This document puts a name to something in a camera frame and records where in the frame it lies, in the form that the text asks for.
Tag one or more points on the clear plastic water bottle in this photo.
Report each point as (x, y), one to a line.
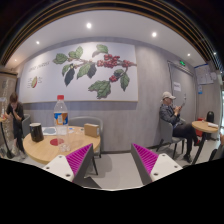
(61, 117)

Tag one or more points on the standing person in black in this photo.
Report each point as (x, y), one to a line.
(15, 111)

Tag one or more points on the red round coaster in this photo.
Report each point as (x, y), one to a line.
(56, 141)

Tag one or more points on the wall notice board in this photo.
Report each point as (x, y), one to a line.
(203, 74)

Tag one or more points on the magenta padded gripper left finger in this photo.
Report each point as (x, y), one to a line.
(73, 166)

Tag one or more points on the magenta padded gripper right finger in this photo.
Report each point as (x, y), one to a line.
(152, 166)

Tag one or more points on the black thermos jug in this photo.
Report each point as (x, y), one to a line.
(210, 117)

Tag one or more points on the black cylindrical cup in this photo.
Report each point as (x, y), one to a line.
(36, 132)

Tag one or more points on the grey door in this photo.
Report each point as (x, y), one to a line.
(183, 88)

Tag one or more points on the seated man in cap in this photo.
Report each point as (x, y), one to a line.
(180, 129)

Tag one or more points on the clear drinking glass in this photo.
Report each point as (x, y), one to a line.
(64, 144)

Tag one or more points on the grey upholstered chair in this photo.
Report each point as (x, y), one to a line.
(87, 121)

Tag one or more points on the round wooden table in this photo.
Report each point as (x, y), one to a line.
(43, 152)
(206, 128)

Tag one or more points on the small cardboard box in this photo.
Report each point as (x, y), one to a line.
(91, 130)

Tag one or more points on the grey chair under man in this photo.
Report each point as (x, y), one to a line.
(167, 137)

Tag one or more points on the grey-blue round coaster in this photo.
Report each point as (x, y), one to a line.
(47, 131)

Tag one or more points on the coffee plant wall mural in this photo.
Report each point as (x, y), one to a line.
(94, 71)

